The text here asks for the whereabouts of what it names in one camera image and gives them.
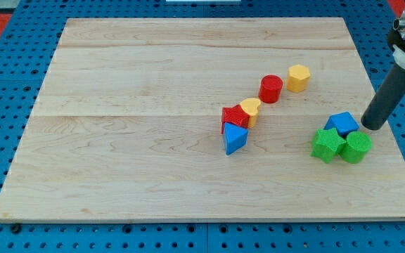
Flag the blue cube block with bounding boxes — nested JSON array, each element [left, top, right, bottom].
[[323, 112, 359, 137]]

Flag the red cylinder block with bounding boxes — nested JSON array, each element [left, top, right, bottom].
[[258, 74, 283, 103]]

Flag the red star block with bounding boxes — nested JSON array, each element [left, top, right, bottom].
[[221, 105, 250, 134]]

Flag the green star block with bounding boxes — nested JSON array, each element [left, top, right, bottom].
[[311, 128, 347, 164]]

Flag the blue triangle block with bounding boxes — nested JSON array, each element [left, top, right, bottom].
[[224, 122, 249, 155]]

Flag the yellow heart block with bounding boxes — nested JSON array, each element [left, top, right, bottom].
[[240, 98, 262, 129]]

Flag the green cylinder block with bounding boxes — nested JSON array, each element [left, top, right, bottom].
[[339, 131, 373, 164]]

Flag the wooden board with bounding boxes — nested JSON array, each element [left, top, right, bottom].
[[0, 18, 405, 223]]

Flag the yellow hexagon block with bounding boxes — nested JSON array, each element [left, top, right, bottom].
[[286, 65, 311, 93]]

